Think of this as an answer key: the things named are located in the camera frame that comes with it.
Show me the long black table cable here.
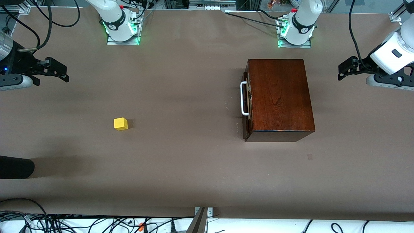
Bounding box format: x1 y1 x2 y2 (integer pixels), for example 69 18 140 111
225 11 285 28

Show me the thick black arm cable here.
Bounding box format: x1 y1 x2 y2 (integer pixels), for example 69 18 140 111
18 0 54 53

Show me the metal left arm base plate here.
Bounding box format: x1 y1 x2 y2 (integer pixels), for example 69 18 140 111
277 18 312 49

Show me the aluminium frame profile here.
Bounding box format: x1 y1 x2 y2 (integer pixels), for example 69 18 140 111
0 3 33 15
390 0 414 22

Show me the dark brown wooden cabinet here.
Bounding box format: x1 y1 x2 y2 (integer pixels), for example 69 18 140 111
243 59 316 142

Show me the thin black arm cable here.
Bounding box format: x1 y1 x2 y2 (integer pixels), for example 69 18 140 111
0 6 41 49

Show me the white power strip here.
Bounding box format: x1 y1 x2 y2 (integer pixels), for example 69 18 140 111
189 0 236 10

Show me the short black table cable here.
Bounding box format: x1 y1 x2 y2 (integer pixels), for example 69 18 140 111
257 9 280 20

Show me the light wood drawer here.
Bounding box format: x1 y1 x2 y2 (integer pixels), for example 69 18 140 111
243 68 252 141

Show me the arched black cable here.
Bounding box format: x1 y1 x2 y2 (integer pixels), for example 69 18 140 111
0 198 48 216

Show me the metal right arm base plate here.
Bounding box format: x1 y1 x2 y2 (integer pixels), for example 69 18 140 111
107 13 141 46

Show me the yellow block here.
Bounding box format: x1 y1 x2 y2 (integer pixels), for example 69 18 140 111
114 117 128 131

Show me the aluminium table bracket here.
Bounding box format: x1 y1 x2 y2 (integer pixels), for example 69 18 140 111
186 207 214 233

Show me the white drawer handle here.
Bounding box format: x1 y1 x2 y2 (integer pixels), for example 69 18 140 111
240 81 250 116

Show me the looping black cable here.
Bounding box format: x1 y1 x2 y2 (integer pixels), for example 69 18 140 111
31 0 80 28

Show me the black cylinder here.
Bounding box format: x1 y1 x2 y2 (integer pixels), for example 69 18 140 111
0 155 35 179

